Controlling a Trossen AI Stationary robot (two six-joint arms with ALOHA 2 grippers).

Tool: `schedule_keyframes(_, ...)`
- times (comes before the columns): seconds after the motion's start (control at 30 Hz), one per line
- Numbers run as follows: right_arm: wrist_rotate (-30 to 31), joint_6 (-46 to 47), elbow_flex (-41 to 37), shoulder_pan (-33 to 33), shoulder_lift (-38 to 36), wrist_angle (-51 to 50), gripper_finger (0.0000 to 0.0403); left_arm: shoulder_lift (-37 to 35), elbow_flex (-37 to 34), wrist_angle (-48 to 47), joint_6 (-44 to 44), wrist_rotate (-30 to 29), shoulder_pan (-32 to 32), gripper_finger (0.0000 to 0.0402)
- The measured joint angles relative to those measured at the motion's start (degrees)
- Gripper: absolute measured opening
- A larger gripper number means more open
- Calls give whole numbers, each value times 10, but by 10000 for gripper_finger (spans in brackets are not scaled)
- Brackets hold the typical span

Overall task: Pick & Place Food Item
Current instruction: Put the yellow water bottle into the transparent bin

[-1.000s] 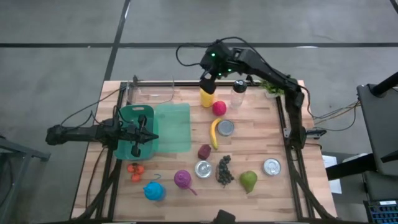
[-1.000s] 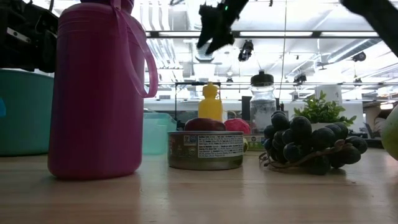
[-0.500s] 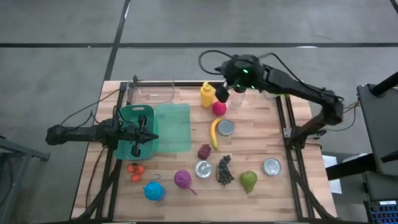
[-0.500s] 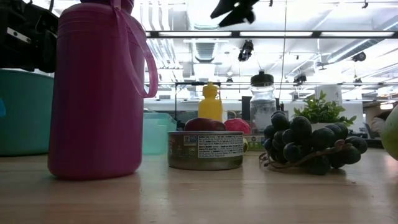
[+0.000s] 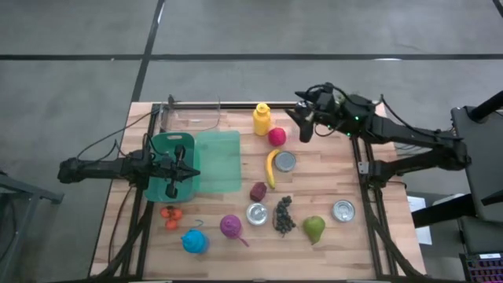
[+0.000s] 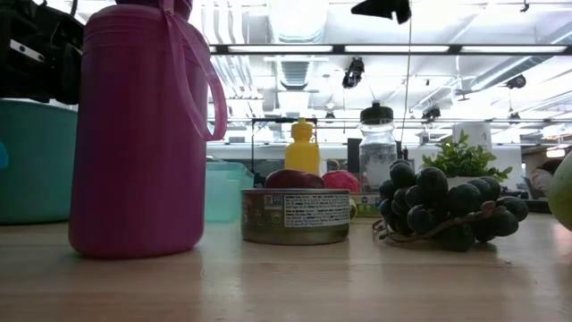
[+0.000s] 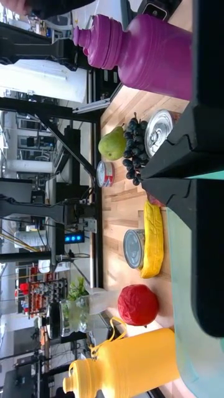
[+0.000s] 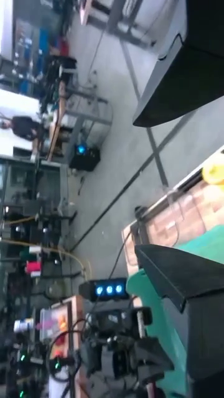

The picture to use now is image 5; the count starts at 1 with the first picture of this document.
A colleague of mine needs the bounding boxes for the grey metal stand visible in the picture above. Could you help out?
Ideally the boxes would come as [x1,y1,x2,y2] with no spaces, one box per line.
[0,168,64,283]

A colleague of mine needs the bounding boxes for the white paper sheet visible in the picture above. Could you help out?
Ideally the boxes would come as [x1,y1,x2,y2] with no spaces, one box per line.
[406,195,433,245]

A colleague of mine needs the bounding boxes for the translucent teal bin lid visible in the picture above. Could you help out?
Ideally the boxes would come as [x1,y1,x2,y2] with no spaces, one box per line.
[195,130,242,193]

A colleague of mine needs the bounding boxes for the clear plastic container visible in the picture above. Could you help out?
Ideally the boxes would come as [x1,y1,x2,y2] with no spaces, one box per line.
[160,105,223,133]

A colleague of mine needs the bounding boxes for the yellow banana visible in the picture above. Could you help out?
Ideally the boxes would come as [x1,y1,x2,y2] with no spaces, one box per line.
[265,148,282,190]

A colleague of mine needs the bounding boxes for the thin brown cable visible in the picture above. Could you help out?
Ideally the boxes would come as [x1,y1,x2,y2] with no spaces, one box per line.
[108,183,134,255]

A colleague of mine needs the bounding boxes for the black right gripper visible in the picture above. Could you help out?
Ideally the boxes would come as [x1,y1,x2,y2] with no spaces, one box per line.
[285,83,347,143]

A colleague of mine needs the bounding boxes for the black aluminium frame rails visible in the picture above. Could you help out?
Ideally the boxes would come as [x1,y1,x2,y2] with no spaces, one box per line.
[347,129,424,281]
[104,102,163,280]

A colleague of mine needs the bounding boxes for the thin black cable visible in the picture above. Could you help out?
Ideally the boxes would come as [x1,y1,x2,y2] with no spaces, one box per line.
[75,112,154,160]

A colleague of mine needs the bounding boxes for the orange tangerine cluster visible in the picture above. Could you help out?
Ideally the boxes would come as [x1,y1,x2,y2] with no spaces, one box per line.
[160,205,184,232]

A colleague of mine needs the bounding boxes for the backlit keyboard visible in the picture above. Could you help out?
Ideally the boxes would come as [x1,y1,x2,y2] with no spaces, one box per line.
[458,252,503,283]

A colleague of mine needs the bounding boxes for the long black frame crossbar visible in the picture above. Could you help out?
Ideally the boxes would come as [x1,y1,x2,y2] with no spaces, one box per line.
[151,101,299,111]

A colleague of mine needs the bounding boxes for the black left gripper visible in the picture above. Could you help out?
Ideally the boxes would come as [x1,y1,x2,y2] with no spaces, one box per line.
[155,144,201,200]

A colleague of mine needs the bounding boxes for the blue plastic bottle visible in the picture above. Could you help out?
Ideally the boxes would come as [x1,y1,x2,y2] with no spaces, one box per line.
[180,219,211,255]

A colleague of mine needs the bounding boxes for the magenta plastic bottle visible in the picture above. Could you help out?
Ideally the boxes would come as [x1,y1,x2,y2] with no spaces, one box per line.
[219,214,251,248]

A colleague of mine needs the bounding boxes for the green pear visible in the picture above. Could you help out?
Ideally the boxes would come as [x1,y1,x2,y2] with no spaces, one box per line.
[301,215,326,245]

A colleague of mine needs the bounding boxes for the teal plastic bin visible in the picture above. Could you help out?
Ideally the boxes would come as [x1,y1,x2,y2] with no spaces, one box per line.
[143,132,197,204]

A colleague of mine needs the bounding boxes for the dark grape bunch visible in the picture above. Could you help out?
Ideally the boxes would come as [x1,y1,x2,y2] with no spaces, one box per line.
[272,195,297,237]

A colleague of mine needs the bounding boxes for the dark maroon fruit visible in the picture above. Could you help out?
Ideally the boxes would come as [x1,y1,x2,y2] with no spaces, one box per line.
[249,182,268,203]

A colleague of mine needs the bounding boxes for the red round fruit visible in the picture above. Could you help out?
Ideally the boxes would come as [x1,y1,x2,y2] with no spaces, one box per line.
[267,127,287,147]

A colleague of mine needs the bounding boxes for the yellow mustard bottle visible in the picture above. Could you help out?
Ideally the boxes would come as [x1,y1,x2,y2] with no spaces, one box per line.
[252,102,273,137]

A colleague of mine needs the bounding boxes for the silver tin can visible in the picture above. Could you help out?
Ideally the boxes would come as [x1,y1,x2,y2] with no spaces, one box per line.
[245,201,270,226]
[274,150,297,173]
[332,199,357,223]

